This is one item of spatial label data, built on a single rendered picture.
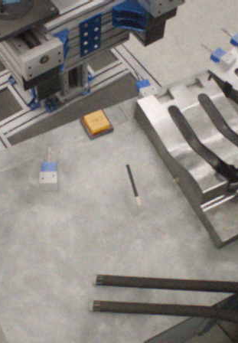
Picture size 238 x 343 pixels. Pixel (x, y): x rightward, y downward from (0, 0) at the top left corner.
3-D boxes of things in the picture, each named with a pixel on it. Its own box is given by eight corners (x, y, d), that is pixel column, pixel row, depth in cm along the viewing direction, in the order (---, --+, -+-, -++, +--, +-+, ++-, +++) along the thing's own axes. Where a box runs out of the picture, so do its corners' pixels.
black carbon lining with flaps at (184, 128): (162, 112, 165) (166, 93, 157) (207, 94, 170) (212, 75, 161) (223, 204, 151) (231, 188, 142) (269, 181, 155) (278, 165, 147)
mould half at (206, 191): (135, 117, 172) (138, 91, 161) (203, 89, 179) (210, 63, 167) (217, 249, 151) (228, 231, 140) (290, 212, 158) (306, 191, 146)
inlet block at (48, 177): (41, 152, 164) (40, 143, 160) (58, 152, 165) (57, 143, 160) (40, 191, 158) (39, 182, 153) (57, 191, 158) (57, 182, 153)
